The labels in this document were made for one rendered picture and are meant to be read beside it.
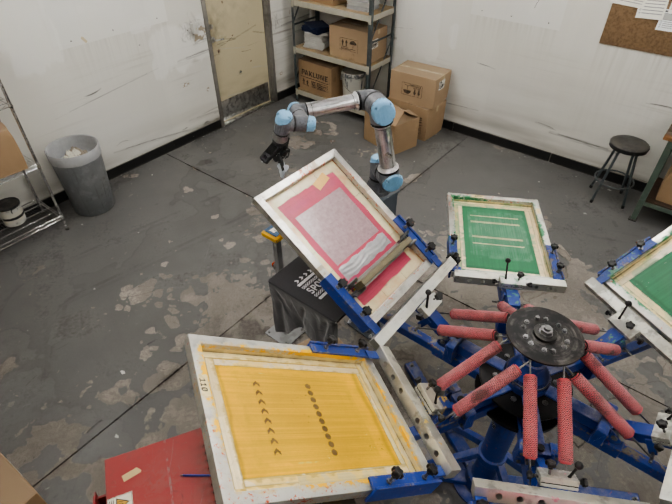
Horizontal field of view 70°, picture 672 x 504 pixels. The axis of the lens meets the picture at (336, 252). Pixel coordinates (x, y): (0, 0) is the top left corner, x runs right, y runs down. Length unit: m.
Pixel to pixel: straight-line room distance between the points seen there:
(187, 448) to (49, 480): 1.60
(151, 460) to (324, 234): 1.18
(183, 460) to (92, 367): 1.98
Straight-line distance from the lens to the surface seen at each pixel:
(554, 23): 5.65
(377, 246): 2.41
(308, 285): 2.62
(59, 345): 4.08
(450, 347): 2.29
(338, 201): 2.44
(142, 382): 3.61
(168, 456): 1.98
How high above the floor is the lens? 2.80
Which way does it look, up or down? 41 degrees down
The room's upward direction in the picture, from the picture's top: straight up
